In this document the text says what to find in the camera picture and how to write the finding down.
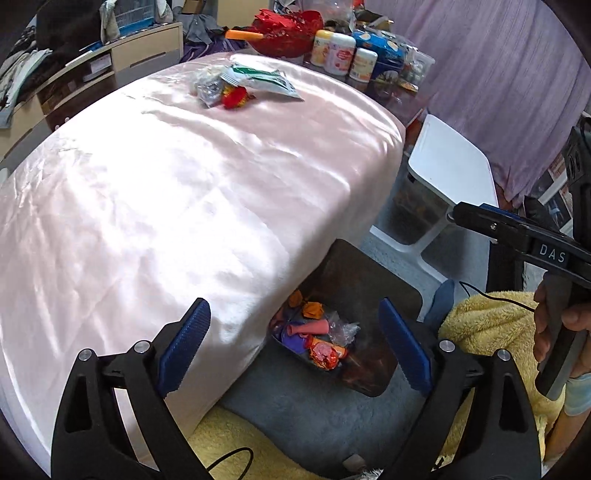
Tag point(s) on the purple curtain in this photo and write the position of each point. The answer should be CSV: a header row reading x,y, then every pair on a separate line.
x,y
485,69

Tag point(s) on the grey garment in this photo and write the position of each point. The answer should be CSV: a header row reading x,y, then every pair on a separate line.
x,y
203,27

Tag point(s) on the foil bag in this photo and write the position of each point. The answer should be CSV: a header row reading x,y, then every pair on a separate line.
x,y
263,81

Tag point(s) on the red orange foil wrapper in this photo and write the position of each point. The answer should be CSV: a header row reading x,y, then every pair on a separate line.
x,y
323,355

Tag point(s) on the clear plastic wrapper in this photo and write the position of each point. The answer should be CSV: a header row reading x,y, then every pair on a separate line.
x,y
342,330
207,90

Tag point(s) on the gold snack packets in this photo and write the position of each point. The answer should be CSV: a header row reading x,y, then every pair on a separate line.
x,y
374,21

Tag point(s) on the wooden television stand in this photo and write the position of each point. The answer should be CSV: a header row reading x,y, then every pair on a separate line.
x,y
138,50

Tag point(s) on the white bottle pink label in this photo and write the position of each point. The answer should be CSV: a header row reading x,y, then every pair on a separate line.
x,y
339,55

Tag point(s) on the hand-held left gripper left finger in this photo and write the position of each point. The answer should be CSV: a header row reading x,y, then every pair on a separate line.
x,y
187,341

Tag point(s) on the clear plastic storage box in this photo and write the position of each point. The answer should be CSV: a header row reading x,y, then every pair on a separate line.
x,y
422,67

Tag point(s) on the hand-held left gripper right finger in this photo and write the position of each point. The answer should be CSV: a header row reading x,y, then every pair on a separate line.
x,y
406,346

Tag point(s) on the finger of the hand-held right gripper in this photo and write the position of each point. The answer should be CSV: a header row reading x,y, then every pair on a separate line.
x,y
579,161
485,224

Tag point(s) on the white folding lap table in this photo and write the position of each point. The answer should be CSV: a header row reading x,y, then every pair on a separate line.
x,y
448,157

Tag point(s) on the yellow lid bottle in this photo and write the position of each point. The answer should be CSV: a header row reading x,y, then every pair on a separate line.
x,y
321,48

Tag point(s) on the person's right forearm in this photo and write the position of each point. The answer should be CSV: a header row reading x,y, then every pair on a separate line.
x,y
577,392

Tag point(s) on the black trash bin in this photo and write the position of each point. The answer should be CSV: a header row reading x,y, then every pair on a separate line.
x,y
369,286

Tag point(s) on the red plastic basket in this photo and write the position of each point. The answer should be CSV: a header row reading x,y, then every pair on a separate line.
x,y
286,39

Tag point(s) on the white bottle yellow label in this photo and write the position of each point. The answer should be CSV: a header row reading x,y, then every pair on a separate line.
x,y
363,64

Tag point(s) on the pile of clothes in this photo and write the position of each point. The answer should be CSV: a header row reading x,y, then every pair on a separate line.
x,y
27,64

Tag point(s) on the blue bird cage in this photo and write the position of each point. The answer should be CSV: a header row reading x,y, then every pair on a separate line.
x,y
134,14
108,23

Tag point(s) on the orange stick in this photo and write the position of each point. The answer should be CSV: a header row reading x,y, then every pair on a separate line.
x,y
244,34

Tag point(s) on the clear plastic bag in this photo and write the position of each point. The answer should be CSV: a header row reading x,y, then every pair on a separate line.
x,y
339,14

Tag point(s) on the purple garment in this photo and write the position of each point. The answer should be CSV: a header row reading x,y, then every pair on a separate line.
x,y
207,48

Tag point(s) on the yellow fleece blanket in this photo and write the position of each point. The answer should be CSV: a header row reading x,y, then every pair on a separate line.
x,y
485,323

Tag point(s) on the glass coffee table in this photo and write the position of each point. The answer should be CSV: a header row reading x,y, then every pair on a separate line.
x,y
406,106

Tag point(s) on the blue snack bag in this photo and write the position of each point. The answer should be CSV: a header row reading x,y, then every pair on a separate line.
x,y
378,44

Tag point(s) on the blue cookie tin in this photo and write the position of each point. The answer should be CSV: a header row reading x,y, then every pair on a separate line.
x,y
390,69

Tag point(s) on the person's right hand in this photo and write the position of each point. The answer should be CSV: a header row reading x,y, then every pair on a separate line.
x,y
542,323

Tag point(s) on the pink satin tablecloth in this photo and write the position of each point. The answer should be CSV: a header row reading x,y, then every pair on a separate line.
x,y
138,207

